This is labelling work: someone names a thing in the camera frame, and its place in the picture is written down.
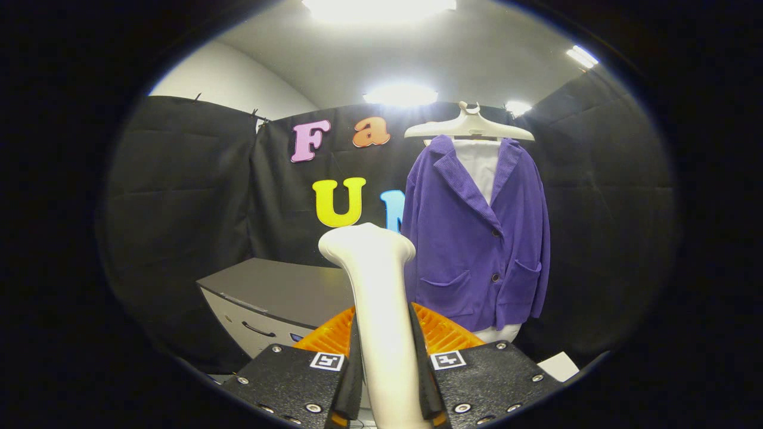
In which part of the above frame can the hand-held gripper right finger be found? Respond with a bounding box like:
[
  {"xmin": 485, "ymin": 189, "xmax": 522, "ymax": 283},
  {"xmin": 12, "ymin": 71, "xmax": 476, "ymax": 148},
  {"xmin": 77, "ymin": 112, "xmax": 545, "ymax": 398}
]
[{"xmin": 408, "ymin": 301, "xmax": 564, "ymax": 427}]

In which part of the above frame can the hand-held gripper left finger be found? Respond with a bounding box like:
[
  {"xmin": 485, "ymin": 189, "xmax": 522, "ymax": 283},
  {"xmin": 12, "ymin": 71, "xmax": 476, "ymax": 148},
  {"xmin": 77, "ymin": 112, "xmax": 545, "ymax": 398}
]
[{"xmin": 222, "ymin": 304, "xmax": 364, "ymax": 429}]

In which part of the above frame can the white garment steamer head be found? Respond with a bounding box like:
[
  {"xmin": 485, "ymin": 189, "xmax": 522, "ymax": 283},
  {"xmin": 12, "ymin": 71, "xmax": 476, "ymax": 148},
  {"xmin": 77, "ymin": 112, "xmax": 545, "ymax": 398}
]
[{"xmin": 318, "ymin": 223, "xmax": 433, "ymax": 429}]

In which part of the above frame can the purple corduroy jacket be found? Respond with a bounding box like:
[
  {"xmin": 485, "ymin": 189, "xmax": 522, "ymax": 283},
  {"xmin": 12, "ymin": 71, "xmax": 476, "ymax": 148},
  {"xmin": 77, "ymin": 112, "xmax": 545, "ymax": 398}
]
[{"xmin": 401, "ymin": 135, "xmax": 550, "ymax": 332}]

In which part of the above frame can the white plastic clothes hanger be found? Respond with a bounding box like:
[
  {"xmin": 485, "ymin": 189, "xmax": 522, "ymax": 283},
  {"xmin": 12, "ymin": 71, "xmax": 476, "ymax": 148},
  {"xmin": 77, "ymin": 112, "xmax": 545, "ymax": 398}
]
[{"xmin": 404, "ymin": 101, "xmax": 536, "ymax": 142}]

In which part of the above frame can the grey top white cabinet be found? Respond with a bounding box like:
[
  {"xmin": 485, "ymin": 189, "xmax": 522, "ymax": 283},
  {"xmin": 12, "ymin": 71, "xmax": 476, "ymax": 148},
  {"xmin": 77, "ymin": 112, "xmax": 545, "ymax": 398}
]
[{"xmin": 197, "ymin": 257, "xmax": 358, "ymax": 361}]

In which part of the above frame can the white flat board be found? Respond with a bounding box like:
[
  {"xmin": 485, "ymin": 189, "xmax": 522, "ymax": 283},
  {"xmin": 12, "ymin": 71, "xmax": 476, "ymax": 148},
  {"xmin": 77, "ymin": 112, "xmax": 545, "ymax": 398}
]
[{"xmin": 536, "ymin": 352, "xmax": 580, "ymax": 383}]

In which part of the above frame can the black backdrop cloth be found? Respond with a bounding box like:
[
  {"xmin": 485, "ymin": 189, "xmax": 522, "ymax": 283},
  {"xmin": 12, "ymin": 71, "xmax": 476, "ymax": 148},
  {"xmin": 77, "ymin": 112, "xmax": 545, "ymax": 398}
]
[{"xmin": 95, "ymin": 66, "xmax": 680, "ymax": 376}]

